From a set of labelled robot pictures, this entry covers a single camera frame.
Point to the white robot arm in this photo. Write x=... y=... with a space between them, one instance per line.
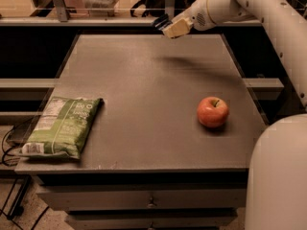
x=277 y=175

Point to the red apple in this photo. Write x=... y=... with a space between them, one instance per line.
x=212 y=112

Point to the grey drawer cabinet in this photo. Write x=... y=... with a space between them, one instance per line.
x=148 y=163

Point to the black bag on shelf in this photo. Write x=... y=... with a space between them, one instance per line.
x=157 y=8

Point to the clear plastic container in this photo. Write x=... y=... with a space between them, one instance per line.
x=100 y=7

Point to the blue rxbar blueberry bar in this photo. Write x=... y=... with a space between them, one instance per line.
x=162 y=22

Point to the green jalapeno chip bag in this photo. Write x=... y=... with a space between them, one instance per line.
x=62 y=129

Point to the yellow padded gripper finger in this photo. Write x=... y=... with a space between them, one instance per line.
x=178 y=28

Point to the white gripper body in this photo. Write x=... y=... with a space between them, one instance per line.
x=197 y=18

